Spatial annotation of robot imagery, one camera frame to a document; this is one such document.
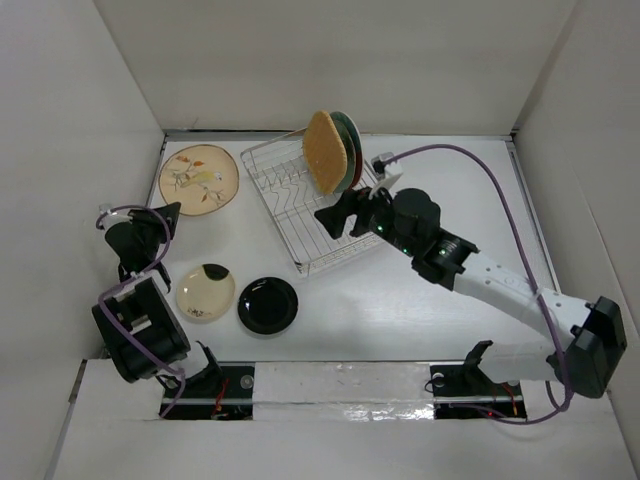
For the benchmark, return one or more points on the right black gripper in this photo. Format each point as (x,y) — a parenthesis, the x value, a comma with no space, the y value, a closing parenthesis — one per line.
(334,218)

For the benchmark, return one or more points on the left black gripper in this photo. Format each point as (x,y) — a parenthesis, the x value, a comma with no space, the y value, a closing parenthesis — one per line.
(139,217)

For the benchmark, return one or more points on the beige bird pattern plate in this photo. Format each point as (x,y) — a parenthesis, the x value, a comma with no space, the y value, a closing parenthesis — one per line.
(203,178)

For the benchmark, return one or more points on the square woven bamboo tray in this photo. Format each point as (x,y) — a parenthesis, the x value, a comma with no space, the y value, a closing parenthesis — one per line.
(325,152)

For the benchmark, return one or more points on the light green flower plate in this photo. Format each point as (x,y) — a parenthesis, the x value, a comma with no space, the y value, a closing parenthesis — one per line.
(347,142)

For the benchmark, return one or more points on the red and teal plate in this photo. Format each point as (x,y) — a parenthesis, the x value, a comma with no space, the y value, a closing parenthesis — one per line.
(355,136)

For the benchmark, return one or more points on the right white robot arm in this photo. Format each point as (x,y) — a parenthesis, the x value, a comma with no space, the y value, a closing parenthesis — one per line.
(583,342)

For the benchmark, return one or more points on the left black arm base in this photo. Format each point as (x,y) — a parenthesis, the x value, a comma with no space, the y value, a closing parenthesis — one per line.
(227,398)

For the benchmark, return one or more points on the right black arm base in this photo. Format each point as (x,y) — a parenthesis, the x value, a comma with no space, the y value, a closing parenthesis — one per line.
(463,394)

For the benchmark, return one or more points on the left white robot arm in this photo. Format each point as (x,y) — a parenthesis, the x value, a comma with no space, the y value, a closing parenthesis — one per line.
(141,333)

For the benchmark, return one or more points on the plain beige plate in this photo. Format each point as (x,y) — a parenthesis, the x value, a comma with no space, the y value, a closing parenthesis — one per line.
(205,293)

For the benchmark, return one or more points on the black round plate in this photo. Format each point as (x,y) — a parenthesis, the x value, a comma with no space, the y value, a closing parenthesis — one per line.
(267,306)

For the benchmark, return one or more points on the silver wire dish rack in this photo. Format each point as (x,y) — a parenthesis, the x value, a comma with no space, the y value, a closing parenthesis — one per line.
(281,177)

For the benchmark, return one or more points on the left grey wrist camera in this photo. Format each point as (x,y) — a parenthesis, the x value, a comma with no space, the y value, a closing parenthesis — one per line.
(108,216)

